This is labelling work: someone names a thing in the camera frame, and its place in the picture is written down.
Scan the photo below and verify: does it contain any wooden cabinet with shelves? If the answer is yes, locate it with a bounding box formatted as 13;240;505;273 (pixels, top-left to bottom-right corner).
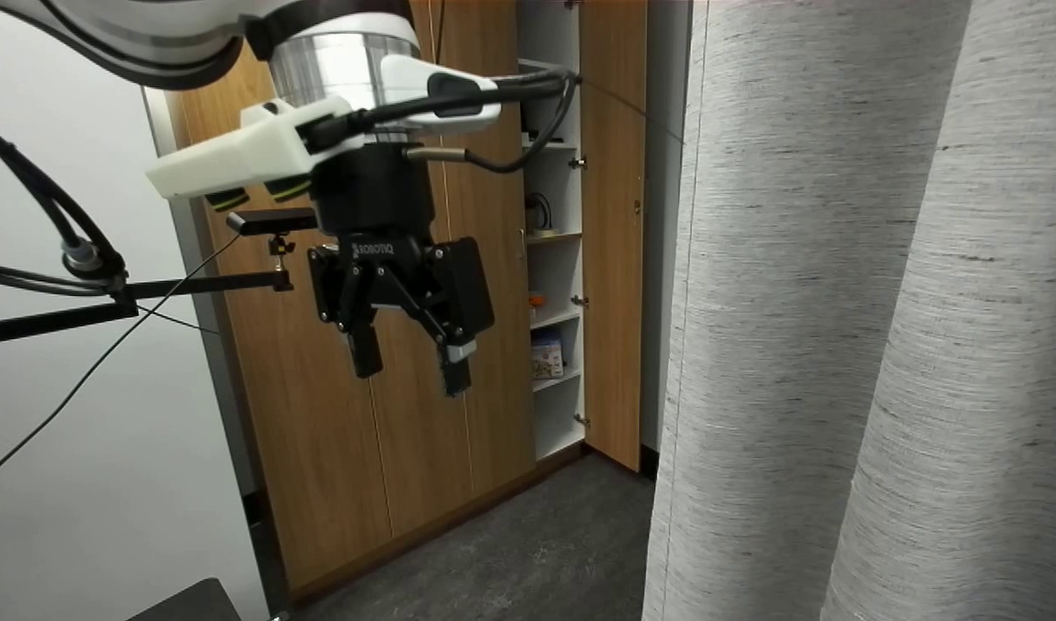
163;0;651;608

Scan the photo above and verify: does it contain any grey fabric curtain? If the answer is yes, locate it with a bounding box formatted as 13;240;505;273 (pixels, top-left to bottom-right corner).
643;0;1056;621

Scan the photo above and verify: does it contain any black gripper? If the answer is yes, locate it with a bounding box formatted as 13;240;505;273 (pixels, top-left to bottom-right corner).
311;146;493;396

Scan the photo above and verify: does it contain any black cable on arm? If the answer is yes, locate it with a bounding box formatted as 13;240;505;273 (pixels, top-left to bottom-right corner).
308;66;587;179

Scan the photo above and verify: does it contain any black camera tripod stand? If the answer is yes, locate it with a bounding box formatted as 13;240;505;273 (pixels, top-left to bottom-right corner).
0;135;317;342

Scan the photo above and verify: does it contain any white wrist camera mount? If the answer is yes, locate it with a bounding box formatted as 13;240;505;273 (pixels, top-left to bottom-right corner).
143;98;349;202

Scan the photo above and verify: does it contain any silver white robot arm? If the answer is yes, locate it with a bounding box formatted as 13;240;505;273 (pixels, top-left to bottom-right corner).
0;0;501;395

